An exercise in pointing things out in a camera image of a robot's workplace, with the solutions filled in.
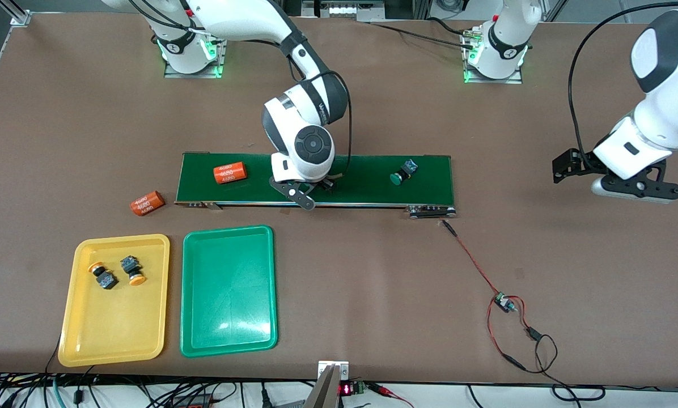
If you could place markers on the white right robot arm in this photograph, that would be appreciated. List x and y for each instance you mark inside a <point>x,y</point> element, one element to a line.
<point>237,20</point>

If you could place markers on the red clip lead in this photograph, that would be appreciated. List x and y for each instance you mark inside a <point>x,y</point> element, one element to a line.
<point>387,391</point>

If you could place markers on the green plastic tray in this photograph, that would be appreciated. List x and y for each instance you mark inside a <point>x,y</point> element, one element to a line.
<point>228,292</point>

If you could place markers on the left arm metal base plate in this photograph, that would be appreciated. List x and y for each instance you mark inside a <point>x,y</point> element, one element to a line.
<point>495,80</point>

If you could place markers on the small speed controller board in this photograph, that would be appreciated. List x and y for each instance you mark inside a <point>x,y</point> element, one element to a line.
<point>503,302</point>

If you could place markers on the silver control box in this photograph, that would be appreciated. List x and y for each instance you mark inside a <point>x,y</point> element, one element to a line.
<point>344,10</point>

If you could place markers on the silver metal clamp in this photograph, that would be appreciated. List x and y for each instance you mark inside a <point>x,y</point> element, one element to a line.
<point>325,391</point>

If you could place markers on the green conveyor belt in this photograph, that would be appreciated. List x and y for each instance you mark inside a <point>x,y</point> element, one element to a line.
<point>361,190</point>

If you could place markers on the aluminium profile bracket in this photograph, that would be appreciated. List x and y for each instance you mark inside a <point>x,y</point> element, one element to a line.
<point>13,14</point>

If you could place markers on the yellow push button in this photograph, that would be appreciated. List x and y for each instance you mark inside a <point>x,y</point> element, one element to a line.
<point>104,277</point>
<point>132,269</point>

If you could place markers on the yellow plastic tray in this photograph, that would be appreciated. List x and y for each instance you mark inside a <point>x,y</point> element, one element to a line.
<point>101,328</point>

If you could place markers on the orange cylinder with white print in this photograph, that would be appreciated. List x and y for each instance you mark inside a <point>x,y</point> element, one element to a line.
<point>147,203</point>
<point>229,173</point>

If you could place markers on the red digit display module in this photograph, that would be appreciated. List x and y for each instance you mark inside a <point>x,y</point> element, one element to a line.
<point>346,389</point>

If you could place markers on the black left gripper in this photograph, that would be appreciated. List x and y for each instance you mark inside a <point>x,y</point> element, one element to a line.
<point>581,162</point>

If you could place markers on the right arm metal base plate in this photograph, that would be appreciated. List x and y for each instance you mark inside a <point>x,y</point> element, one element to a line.
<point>191,74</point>

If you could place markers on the green push button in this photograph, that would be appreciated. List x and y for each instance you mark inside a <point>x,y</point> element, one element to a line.
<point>403,171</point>

